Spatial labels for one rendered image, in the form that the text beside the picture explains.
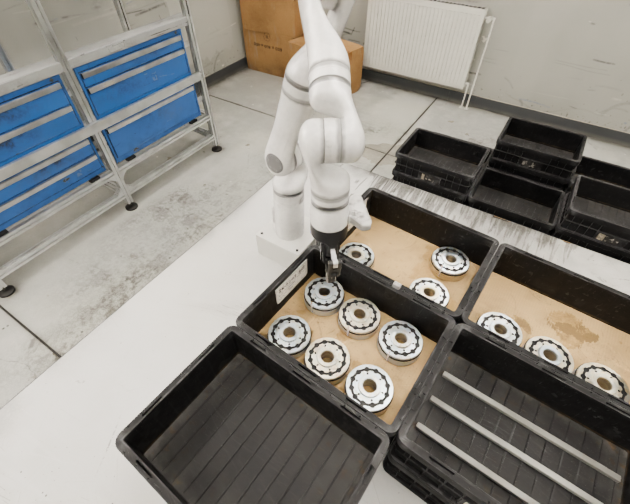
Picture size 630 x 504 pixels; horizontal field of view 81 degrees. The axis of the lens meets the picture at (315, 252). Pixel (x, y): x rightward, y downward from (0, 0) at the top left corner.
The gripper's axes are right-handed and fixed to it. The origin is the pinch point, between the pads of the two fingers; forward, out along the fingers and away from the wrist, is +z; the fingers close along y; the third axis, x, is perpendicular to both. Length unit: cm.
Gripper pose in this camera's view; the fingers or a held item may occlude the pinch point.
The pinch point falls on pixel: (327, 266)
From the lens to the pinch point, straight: 82.4
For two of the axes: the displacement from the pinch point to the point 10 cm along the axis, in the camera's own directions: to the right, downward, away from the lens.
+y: 1.8, 7.3, -6.6
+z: 0.1, 6.7, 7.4
